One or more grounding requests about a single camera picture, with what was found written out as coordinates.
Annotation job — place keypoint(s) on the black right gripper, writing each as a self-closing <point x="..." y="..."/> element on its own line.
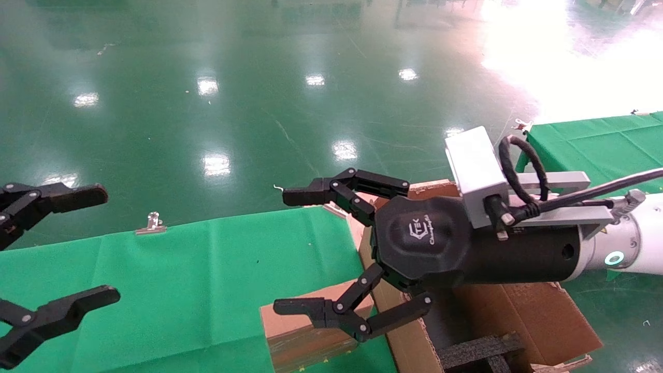
<point x="424" y="243"/>

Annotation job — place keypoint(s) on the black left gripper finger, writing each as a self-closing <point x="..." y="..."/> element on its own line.
<point x="62" y="311"/>
<point x="72" y="198"/>

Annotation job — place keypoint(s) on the small cardboard box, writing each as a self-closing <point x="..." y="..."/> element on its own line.
<point x="295" y="321"/>

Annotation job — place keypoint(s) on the large open cardboard carton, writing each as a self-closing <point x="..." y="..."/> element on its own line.
<point x="538" y="316"/>

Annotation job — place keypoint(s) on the green table cloth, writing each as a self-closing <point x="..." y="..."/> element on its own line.
<point x="181" y="290"/>
<point x="595" y="145"/>

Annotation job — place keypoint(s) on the black foam insert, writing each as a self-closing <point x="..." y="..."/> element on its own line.
<point x="481" y="349"/>

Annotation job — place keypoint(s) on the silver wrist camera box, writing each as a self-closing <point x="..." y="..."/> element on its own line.
<point x="474" y="171"/>

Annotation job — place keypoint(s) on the silver camera mount bracket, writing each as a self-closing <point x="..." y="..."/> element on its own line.
<point x="564" y="215"/>

